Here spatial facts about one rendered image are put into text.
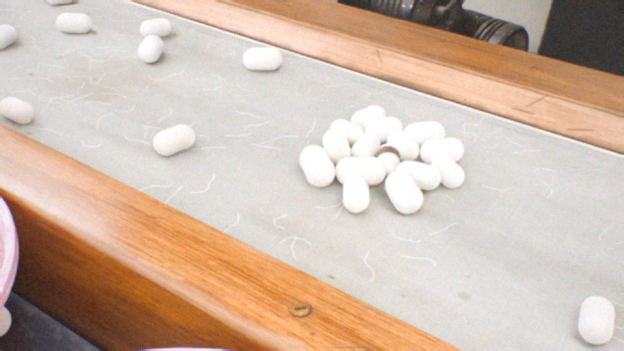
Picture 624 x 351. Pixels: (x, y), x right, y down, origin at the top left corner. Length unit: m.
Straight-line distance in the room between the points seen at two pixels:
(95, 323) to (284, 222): 0.13
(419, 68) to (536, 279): 0.28
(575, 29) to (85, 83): 2.10
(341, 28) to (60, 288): 0.40
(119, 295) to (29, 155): 0.13
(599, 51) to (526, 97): 1.92
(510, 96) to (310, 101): 0.18
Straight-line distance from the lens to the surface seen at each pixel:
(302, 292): 0.34
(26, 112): 0.55
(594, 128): 0.59
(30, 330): 0.47
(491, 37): 1.12
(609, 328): 0.38
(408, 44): 0.67
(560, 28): 2.54
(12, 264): 0.37
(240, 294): 0.33
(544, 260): 0.44
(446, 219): 0.45
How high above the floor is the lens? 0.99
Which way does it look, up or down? 33 degrees down
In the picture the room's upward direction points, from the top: 4 degrees clockwise
